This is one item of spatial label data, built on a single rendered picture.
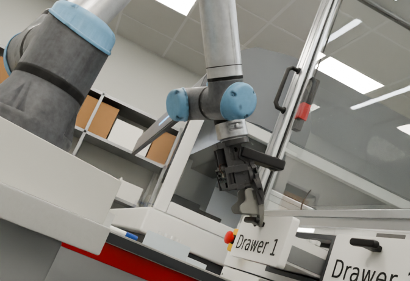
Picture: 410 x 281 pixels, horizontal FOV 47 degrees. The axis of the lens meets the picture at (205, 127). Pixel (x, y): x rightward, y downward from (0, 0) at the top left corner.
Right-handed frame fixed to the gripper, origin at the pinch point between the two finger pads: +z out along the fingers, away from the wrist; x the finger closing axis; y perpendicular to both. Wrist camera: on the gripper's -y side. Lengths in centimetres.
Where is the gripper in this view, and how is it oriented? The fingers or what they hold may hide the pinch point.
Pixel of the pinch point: (259, 220)
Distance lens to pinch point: 115.6
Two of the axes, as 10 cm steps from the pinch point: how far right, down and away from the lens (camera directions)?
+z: 2.0, 9.7, -1.1
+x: 2.9, -1.7, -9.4
